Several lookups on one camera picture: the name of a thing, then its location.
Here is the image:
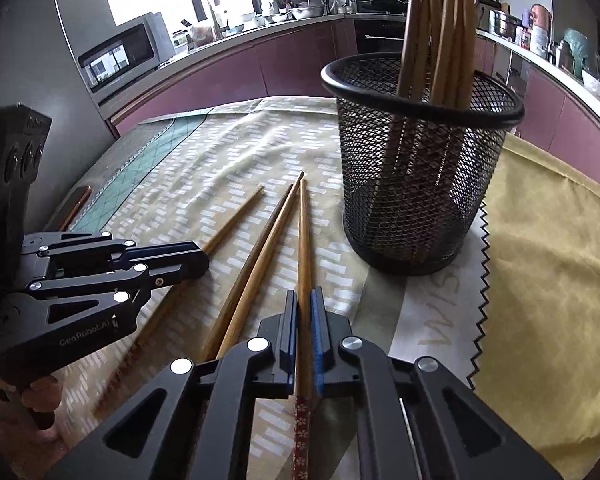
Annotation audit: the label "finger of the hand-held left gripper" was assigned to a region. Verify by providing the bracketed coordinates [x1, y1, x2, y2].
[22, 231, 203, 271]
[27, 252, 211, 306]

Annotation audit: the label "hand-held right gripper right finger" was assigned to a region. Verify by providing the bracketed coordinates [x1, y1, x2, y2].
[310, 287, 563, 480]

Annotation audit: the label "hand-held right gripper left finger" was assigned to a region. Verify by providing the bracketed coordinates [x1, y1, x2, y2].
[45, 290, 301, 480]

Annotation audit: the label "brown bamboo chopstick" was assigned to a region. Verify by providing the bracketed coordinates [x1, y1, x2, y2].
[214, 172, 306, 362]
[294, 178, 315, 480]

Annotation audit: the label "dark bamboo chopstick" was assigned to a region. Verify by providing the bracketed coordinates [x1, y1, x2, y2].
[199, 183, 295, 362]

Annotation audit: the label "light bamboo chopstick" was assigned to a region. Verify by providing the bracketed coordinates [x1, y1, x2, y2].
[94, 186, 265, 418]

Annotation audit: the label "black wire mesh holder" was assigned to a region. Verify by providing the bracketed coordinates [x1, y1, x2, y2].
[321, 52, 525, 276]

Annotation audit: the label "bunch of wooden chopsticks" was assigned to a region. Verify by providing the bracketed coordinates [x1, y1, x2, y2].
[375, 0, 481, 261]

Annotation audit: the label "person's left hand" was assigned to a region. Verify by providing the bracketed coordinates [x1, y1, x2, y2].
[0, 372, 63, 431]

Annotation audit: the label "beige dash-patterned tablecloth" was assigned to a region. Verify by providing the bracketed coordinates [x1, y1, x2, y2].
[55, 96, 486, 480]

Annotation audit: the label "brown flat object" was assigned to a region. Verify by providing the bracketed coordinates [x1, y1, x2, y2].
[57, 185, 93, 233]

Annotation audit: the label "teal diamond-patterned cloth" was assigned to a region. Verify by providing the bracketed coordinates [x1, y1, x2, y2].
[45, 110, 216, 233]

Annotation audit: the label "tall glossy refrigerator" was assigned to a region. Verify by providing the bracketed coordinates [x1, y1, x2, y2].
[0, 0, 123, 241]

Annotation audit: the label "white microwave oven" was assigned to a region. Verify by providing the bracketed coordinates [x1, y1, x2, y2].
[77, 11, 176, 107]

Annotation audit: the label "pink base cabinets with sink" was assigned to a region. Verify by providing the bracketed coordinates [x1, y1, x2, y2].
[100, 15, 358, 136]

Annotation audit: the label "metal kitchen faucet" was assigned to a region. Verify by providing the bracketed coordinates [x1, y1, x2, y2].
[205, 0, 226, 41]

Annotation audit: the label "yellow cloth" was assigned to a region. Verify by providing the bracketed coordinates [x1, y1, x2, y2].
[472, 132, 600, 466]

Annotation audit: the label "black built-in oven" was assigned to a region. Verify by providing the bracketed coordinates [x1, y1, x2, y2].
[352, 17, 411, 56]

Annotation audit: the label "pink peninsula base cabinets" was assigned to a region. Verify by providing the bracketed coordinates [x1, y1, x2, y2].
[472, 30, 600, 191]

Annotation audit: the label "steel cooking pot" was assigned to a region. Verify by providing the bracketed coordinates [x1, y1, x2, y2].
[489, 10, 523, 38]

